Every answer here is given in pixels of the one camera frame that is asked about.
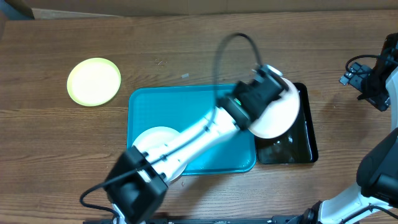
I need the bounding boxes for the cardboard sheet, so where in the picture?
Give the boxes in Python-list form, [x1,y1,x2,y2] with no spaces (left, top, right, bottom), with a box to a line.
[25,0,397,16]

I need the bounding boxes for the teal plastic tray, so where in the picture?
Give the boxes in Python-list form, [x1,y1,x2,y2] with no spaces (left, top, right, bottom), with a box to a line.
[127,85,256,175]

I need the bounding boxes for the white plate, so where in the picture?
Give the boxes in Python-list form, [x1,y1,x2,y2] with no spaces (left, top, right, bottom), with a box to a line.
[132,126,180,162]
[248,78,300,139]

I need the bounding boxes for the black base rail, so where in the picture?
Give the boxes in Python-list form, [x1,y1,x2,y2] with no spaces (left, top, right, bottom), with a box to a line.
[82,214,312,224]

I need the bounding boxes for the black rectangular water tray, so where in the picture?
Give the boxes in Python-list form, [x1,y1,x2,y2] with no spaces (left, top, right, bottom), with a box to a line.
[254,82,318,164]

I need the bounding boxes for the yellow green rimmed plate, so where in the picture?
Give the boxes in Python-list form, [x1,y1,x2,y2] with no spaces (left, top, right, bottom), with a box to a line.
[67,58,121,107]

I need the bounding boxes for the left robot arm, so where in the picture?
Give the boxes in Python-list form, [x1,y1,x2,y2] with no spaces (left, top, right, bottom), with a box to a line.
[103,65,299,223]

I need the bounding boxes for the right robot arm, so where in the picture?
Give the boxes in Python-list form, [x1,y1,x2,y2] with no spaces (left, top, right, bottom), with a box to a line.
[289,33,397,224]

